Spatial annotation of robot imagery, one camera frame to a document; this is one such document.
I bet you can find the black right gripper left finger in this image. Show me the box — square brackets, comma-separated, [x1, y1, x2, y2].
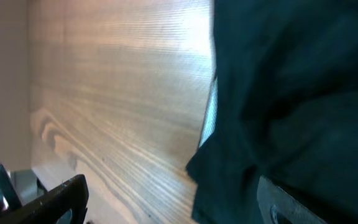
[0, 174, 89, 224]

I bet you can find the black garment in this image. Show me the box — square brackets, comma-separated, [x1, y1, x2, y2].
[186, 0, 358, 223]

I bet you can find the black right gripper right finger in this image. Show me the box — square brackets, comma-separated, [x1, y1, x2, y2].
[257, 176, 327, 224]

